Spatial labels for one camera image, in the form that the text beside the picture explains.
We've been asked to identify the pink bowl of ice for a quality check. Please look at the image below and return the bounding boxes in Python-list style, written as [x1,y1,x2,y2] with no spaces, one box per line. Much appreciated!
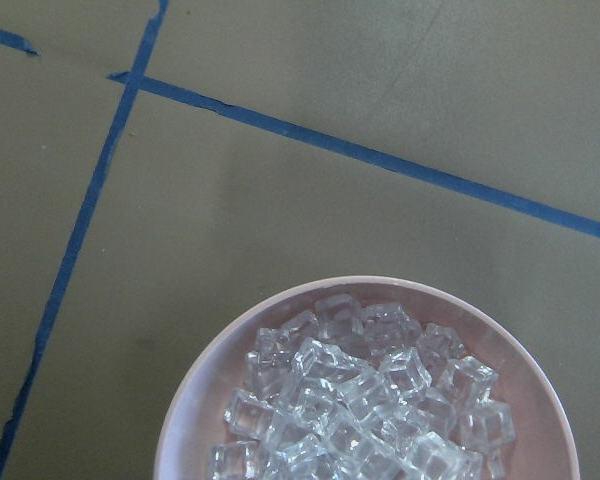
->
[153,276,580,479]

